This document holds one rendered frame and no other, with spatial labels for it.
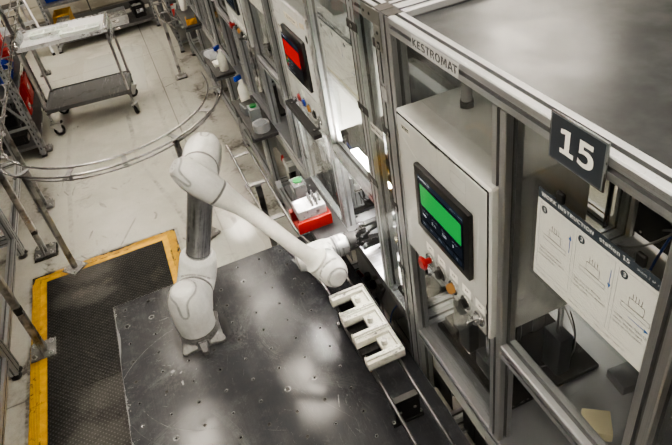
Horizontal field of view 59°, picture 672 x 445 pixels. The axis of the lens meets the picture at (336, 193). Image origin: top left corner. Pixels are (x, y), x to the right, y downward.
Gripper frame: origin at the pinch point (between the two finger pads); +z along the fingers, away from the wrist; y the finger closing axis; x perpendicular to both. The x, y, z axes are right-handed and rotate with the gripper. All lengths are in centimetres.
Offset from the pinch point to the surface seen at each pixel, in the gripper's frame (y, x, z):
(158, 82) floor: -100, 454, -61
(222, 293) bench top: -31, 34, -72
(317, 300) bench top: -31.8, 7.7, -36.0
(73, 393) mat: -96, 76, -164
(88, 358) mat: -96, 97, -155
